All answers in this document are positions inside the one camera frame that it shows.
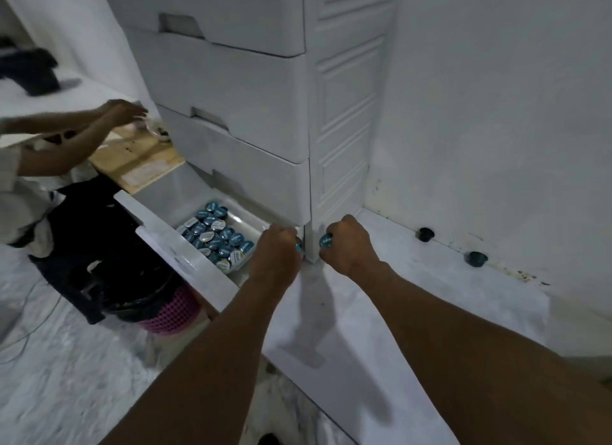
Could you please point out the person's left hand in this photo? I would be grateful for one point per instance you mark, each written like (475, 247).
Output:
(275, 260)

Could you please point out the person's right hand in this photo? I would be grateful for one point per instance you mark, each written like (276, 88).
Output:
(354, 251)

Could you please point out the row of lidded capsules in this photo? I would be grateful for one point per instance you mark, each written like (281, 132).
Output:
(215, 236)

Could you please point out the teal capsule white lid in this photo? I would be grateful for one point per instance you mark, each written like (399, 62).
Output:
(476, 258)

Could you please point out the person's left forearm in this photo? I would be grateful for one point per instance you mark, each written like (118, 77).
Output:
(205, 373)

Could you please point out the person's right forearm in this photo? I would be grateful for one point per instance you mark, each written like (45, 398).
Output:
(492, 363)

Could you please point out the white drawer cabinet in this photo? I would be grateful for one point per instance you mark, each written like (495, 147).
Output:
(263, 100)

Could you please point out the person's black left shoe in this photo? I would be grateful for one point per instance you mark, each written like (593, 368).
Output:
(270, 440)

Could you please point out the clear plastic tray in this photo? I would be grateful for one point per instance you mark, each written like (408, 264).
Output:
(244, 222)

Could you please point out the white marble table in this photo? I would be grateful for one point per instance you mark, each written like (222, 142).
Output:
(430, 306)

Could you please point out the pink mesh basket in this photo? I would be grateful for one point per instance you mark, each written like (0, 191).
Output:
(172, 313)

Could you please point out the black plastic bag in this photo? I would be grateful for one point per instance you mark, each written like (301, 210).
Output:
(143, 296)

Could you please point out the white plastic sheet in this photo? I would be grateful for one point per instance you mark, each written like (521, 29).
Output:
(143, 173)

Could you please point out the grey round dish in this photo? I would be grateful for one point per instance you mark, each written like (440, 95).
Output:
(158, 129)

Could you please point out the brown wooden side table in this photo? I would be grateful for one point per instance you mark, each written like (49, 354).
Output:
(134, 153)

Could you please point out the white desk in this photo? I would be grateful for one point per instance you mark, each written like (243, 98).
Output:
(48, 110)

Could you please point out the black object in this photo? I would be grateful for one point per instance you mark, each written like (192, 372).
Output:
(33, 71)

